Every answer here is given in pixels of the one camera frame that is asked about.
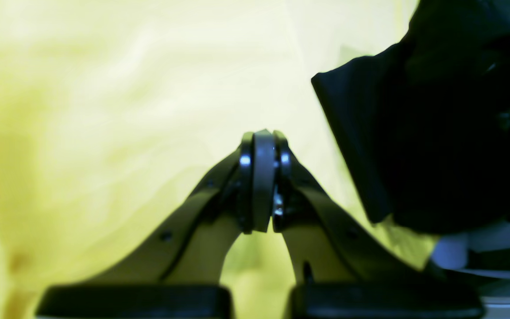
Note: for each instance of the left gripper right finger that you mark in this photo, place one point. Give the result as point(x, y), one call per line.
point(341, 271)

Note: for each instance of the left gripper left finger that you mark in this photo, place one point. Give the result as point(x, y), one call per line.
point(175, 273)

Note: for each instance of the black T-shirt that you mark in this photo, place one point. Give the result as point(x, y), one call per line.
point(424, 126)

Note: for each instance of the yellow table cloth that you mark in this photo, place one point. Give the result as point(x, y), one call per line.
point(112, 110)

